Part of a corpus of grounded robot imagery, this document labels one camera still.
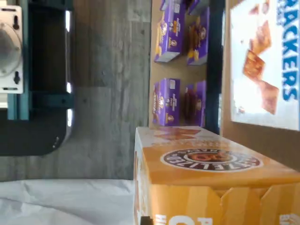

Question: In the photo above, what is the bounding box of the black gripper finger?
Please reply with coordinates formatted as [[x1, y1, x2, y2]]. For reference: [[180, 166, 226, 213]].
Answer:
[[140, 215, 155, 225]]

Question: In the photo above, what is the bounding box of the yellow and white cracker box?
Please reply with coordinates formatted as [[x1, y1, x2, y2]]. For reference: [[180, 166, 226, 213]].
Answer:
[[133, 126, 300, 225]]

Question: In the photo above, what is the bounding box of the grey robot arm base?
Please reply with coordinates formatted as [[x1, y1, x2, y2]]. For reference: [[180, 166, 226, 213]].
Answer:
[[0, 24, 22, 77]]

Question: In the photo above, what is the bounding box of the purple Annie's box, maroon label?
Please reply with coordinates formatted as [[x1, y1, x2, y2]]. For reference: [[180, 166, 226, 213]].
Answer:
[[152, 78, 181, 126], [182, 80, 207, 128]]

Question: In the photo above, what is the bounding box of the purple Annie's box, orange label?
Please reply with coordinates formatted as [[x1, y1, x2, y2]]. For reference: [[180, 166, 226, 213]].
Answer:
[[153, 3, 187, 63], [187, 7, 210, 67]]

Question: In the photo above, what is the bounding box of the blue and white cracker box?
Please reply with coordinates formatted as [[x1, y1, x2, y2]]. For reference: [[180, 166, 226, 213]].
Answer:
[[229, 0, 300, 131]]

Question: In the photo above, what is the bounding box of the white cloth sheet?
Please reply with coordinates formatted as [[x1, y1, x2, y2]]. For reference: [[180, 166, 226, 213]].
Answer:
[[0, 178, 137, 225]]

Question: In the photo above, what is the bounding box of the white slotted mounting plate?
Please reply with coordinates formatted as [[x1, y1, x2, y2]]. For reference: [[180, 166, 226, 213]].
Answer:
[[0, 5, 24, 95]]

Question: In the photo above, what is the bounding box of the dark rounded base plate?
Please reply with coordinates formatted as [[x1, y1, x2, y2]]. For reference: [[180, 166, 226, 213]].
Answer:
[[0, 0, 76, 157]]

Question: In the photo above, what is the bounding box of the teal aluminium mounting frame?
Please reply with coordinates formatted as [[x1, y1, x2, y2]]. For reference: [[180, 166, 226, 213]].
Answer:
[[7, 0, 74, 121]]

